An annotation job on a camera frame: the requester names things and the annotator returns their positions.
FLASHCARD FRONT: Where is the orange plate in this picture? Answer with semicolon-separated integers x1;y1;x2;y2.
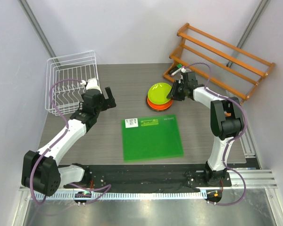
147;97;174;111

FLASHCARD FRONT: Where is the lime green plate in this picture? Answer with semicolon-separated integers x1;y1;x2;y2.
147;82;172;105

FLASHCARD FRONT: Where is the yellow patterned plate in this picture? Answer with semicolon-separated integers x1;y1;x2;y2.
146;98;173;112

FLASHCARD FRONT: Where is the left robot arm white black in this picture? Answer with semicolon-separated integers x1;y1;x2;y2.
21;87;116;196

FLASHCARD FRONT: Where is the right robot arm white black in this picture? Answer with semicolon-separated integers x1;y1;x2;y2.
167;70;245;186

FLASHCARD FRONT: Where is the orange wooden shelf rack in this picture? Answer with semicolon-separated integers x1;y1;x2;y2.
163;23;275;104

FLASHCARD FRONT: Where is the green capped marker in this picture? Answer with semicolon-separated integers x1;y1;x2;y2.
168;64;183;76

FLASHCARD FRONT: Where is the green cutting mat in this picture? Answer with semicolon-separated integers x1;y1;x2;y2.
121;114;184;162

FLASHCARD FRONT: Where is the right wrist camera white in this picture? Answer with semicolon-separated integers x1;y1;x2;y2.
179;67;188;83

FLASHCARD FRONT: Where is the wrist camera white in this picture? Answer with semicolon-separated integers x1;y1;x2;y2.
80;78;102;93
179;67;188;83

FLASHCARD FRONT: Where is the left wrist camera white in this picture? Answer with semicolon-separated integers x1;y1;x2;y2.
80;78;102;93

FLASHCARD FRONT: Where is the white wire dish rack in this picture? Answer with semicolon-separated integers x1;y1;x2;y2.
45;50;100;116

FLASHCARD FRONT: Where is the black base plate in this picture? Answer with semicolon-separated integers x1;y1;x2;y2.
63;164;232;193

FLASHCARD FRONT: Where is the perforated cable duct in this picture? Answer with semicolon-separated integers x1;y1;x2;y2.
30;191;208;200

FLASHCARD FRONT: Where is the aluminium rail frame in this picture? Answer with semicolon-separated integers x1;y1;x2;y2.
19;169;278;191

